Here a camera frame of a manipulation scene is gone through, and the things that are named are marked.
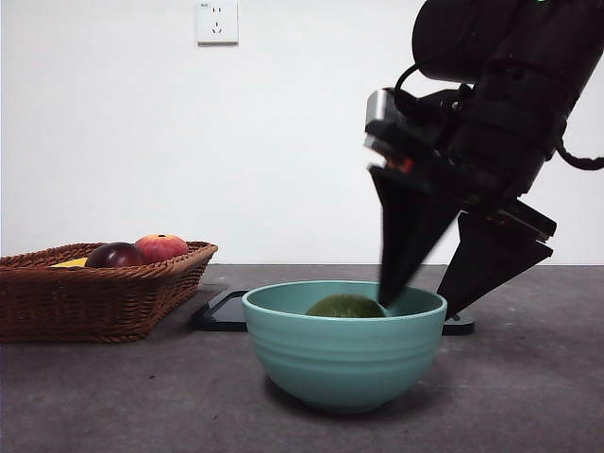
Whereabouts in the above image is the white wall socket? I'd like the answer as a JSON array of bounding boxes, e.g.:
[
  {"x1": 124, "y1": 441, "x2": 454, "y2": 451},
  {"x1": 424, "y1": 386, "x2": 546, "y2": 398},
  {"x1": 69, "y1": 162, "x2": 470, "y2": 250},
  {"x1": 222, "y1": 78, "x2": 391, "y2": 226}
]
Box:
[{"x1": 196, "y1": 2, "x2": 240, "y2": 47}]

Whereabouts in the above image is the black camera cable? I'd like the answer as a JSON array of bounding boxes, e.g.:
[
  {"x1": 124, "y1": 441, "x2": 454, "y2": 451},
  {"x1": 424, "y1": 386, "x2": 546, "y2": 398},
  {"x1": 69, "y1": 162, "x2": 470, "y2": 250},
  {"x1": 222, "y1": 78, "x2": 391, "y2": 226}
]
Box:
[{"x1": 393, "y1": 59, "x2": 473, "y2": 114}]

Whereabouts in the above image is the black rectangular tray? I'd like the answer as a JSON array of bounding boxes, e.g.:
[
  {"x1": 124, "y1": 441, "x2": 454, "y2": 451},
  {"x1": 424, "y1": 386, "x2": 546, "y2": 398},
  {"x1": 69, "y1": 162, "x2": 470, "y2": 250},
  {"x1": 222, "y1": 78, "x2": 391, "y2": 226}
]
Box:
[{"x1": 191, "y1": 289, "x2": 476, "y2": 337}]

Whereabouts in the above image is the black coiled cable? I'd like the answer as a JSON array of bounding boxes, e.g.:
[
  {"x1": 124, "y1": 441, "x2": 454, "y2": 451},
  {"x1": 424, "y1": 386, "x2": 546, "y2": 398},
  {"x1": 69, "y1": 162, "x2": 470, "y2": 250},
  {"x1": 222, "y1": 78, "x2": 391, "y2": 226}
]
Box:
[{"x1": 554, "y1": 143, "x2": 604, "y2": 172}]

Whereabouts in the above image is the green avocado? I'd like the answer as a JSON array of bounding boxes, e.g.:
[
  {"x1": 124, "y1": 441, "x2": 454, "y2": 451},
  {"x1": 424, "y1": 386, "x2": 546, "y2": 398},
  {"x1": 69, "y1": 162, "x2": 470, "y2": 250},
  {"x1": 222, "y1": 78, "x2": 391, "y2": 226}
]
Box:
[{"x1": 305, "y1": 294, "x2": 388, "y2": 318}]

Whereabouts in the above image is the teal ribbed bowl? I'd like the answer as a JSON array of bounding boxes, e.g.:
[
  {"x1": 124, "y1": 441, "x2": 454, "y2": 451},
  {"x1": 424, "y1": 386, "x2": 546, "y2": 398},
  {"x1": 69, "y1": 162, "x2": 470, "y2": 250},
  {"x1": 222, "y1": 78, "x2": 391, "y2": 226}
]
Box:
[{"x1": 242, "y1": 280, "x2": 448, "y2": 415}]

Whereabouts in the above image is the dark red apple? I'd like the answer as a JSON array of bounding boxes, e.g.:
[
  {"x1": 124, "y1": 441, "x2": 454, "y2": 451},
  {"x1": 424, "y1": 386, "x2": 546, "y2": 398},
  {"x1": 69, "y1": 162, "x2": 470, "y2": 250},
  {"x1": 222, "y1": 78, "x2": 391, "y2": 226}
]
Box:
[{"x1": 84, "y1": 242, "x2": 145, "y2": 269}]

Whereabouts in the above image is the brown wicker basket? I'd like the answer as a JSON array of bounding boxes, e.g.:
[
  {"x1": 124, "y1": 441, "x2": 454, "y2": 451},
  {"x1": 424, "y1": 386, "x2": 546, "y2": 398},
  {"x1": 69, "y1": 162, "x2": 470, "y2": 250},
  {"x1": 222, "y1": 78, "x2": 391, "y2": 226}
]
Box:
[{"x1": 0, "y1": 241, "x2": 219, "y2": 344}]

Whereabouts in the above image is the red-orange apple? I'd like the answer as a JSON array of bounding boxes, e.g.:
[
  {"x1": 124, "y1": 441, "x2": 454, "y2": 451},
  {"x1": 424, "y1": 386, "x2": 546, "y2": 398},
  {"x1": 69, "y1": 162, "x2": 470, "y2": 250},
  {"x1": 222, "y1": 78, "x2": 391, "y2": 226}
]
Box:
[{"x1": 135, "y1": 233, "x2": 190, "y2": 265}]

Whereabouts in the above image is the pale grey camera box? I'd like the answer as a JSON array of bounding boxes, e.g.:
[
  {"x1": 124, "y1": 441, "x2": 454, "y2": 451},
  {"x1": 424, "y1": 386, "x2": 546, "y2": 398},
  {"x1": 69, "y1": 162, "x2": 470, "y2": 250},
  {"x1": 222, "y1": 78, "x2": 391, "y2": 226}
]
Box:
[{"x1": 362, "y1": 88, "x2": 411, "y2": 159}]

